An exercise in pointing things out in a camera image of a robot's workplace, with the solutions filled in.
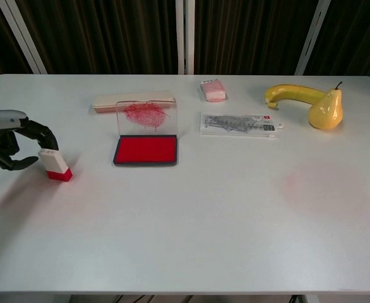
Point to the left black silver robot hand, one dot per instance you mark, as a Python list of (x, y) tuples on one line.
[(2, 121)]

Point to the small red stamp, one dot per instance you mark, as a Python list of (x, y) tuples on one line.
[(57, 165)]

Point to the beige rectangular block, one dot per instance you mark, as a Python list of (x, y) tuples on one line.
[(106, 102)]

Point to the red ink pad clear lid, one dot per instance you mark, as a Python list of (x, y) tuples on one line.
[(144, 150)]

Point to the pink white eraser block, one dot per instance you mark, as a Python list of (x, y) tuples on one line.
[(215, 91)]

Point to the flat white printed package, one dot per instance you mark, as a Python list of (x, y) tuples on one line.
[(235, 124)]

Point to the yellow banana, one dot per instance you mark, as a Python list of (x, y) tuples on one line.
[(292, 93)]

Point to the yellow pear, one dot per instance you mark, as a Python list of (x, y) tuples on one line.
[(325, 112)]

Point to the white frame post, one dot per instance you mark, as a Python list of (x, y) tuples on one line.
[(185, 38), (311, 41), (22, 34)]

